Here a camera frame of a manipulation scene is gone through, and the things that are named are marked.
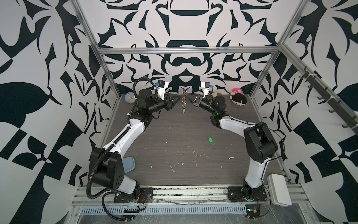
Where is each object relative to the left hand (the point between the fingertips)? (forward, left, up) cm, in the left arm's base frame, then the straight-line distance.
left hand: (179, 92), depth 73 cm
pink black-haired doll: (+22, -46, -27) cm, 58 cm away
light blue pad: (-25, +30, -33) cm, 51 cm away
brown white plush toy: (+31, -31, -32) cm, 55 cm away
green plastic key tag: (-11, -21, -34) cm, 41 cm away
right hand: (+1, -4, -3) cm, 5 cm away
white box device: (-42, -49, -30) cm, 71 cm away
